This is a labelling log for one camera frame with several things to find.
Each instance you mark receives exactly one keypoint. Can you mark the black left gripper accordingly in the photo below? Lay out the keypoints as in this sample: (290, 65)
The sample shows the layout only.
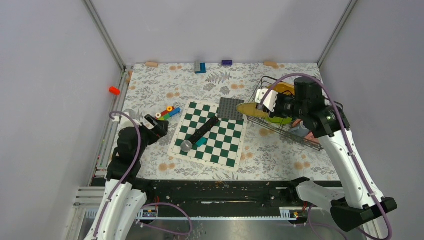
(161, 128)

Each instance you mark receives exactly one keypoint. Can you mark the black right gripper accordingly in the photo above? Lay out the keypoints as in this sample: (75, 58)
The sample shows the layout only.
(276, 113)

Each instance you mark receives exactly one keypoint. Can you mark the lime green plate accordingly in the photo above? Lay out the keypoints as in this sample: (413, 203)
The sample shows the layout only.
(279, 120)

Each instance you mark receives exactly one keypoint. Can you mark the yellow orange plate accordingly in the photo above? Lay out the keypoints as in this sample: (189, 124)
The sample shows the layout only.
(285, 88)

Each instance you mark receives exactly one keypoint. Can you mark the yellow woven plate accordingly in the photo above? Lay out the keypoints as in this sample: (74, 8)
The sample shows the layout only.
(250, 109)

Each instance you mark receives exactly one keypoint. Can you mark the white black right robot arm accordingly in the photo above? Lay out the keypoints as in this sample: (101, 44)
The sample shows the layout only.
(361, 201)

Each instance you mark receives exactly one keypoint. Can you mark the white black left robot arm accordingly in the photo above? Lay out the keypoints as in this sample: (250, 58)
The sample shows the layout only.
(122, 200)

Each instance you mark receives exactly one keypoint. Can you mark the colourful lego brick toy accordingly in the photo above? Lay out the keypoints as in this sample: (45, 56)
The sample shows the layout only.
(168, 113)

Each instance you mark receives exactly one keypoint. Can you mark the blue grey cup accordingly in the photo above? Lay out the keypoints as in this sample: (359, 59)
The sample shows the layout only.
(300, 133)

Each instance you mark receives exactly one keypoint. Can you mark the large pink mug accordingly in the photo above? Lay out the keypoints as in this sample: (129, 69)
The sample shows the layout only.
(310, 137)

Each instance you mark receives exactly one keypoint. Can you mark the right wooden block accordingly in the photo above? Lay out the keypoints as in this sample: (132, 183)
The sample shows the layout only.
(271, 64)

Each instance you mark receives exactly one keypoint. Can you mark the wooden block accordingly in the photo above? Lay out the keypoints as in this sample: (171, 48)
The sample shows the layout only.
(271, 64)
(151, 64)

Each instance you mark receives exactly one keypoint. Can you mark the orange red cylinder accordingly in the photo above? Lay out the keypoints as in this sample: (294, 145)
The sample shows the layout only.
(115, 91)

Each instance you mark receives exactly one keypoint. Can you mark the black glitter microphone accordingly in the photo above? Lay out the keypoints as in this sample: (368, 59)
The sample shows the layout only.
(188, 144)

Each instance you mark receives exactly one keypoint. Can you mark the left wooden block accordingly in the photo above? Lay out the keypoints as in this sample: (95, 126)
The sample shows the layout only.
(151, 64)

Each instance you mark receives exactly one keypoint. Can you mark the grey lego baseplate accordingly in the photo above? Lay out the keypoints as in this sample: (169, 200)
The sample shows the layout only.
(227, 109)

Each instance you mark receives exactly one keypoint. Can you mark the teal block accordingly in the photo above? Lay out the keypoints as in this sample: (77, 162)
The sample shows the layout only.
(202, 141)

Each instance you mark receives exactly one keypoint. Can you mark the grey blue lego bricks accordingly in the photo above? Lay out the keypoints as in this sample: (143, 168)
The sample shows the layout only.
(199, 67)

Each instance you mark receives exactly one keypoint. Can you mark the green white chessboard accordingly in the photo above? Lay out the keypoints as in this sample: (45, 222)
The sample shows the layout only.
(224, 142)

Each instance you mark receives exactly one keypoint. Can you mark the purple lego brick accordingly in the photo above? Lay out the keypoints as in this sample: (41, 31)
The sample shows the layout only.
(226, 62)

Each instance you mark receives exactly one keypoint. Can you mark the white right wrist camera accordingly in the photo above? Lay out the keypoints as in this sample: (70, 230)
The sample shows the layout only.
(269, 101)

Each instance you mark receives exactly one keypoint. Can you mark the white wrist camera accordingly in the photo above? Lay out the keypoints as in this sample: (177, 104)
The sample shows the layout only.
(269, 101)
(116, 118)

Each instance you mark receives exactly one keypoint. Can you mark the black wire dish rack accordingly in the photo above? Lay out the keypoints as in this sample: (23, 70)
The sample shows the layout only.
(285, 129)

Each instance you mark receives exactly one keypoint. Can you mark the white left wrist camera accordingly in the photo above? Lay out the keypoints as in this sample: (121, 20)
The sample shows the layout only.
(116, 118)

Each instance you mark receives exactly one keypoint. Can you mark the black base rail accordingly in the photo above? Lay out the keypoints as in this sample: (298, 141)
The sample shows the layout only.
(227, 199)

